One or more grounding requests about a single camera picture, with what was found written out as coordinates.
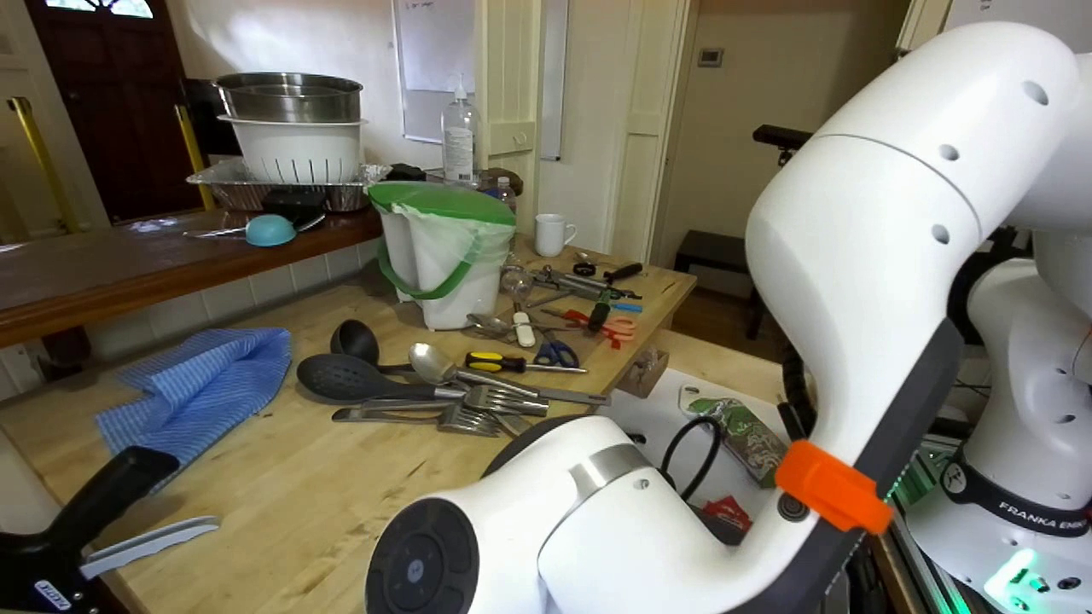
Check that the green plastic bag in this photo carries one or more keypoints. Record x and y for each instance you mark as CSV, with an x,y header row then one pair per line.
x,y
744,429

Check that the black slotted spoon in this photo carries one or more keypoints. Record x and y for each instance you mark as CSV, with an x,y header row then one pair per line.
x,y
354,376

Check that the white mug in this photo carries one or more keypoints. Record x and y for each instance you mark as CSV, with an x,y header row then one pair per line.
x,y
549,234

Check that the white tube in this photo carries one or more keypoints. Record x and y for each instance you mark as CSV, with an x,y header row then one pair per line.
x,y
522,330

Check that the yellow black screwdriver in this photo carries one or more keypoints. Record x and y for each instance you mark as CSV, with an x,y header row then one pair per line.
x,y
499,363

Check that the green lit metal frame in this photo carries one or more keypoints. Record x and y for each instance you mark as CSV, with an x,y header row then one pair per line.
x,y
932,455

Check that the black ladle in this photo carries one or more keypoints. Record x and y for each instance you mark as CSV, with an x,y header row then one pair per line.
x,y
355,338

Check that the teal marker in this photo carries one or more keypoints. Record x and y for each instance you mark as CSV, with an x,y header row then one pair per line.
x,y
624,309

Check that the blue bowl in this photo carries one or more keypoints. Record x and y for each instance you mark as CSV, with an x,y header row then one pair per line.
x,y
271,230

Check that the black camera stand bar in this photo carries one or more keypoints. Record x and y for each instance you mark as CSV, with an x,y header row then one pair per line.
x,y
781,138

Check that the red packet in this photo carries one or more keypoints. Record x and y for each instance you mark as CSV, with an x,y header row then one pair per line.
x,y
728,516

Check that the white folding door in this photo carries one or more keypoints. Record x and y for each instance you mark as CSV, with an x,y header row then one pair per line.
x,y
648,115

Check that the wooden drawer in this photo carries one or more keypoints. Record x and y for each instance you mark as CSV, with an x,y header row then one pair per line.
x,y
654,392

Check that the wall thermostat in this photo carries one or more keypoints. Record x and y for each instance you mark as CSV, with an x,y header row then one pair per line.
x,y
711,55

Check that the metal bowl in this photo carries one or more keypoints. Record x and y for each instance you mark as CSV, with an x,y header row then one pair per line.
x,y
291,97

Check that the white bin green lid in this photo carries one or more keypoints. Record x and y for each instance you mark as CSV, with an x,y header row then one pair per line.
x,y
446,258

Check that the small plastic water bottle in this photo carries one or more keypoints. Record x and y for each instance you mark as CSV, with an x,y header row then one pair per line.
x,y
458,138

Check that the blue cloth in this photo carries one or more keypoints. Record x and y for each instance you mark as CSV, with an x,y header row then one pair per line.
x,y
191,387

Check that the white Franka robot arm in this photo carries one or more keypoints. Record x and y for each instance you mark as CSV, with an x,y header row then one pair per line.
x,y
863,283

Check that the dark wooden door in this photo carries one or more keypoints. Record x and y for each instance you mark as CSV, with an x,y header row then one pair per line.
x,y
114,102

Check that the black stool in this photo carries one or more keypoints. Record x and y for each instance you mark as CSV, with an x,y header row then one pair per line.
x,y
711,247

